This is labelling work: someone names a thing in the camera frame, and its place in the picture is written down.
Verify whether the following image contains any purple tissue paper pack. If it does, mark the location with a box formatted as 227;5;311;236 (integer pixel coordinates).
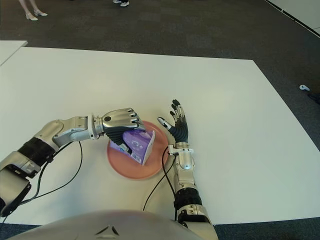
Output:
109;129;156;166

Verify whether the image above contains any silver robot torso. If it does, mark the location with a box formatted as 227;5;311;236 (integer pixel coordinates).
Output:
14;209;218;240

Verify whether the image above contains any person in white heels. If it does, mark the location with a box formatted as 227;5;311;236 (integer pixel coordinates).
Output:
18;0;48;21

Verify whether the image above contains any white side table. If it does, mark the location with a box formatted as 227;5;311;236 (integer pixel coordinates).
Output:
0;39;28;66

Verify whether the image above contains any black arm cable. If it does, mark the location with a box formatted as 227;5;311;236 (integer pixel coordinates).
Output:
0;141;83;223
142;146;178;212

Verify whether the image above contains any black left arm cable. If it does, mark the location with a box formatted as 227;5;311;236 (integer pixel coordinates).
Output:
0;141;83;223

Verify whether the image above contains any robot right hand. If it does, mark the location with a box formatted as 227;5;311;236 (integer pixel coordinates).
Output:
157;99;190;144

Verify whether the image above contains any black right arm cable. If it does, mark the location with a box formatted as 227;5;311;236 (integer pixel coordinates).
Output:
142;146;178;212

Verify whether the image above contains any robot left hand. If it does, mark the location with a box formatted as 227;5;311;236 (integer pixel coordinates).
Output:
96;107;147;155

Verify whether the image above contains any pink round plate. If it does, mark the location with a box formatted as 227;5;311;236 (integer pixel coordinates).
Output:
106;120;169;180

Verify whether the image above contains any white table with dark edge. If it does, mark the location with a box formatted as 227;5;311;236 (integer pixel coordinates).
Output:
264;0;320;38

